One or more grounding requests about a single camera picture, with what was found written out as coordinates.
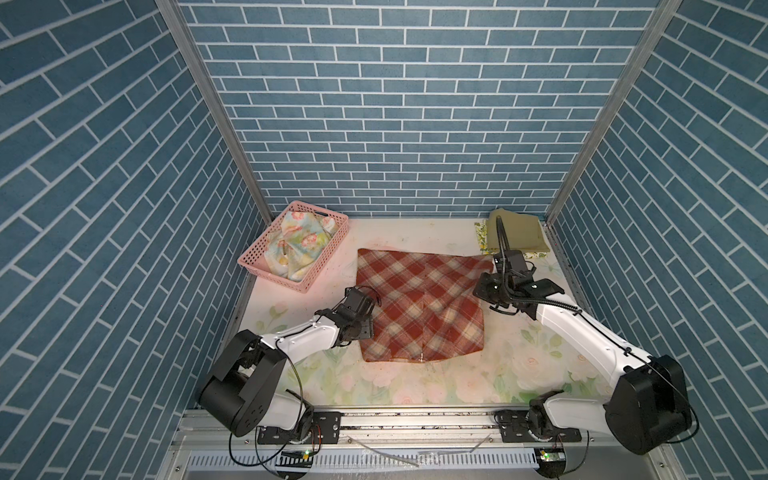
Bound olive green skirt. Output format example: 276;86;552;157
486;209;550;253

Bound lemon print skirt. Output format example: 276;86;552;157
474;222;550;260

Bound red patterned skirt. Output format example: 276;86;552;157
356;249;493;363

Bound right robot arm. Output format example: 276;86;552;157
473;250;700;455

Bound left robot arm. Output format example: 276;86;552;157
196;286;381;441

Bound pastel floral skirt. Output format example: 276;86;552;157
264;211;338;282

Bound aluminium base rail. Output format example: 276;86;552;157
158;405;684;479

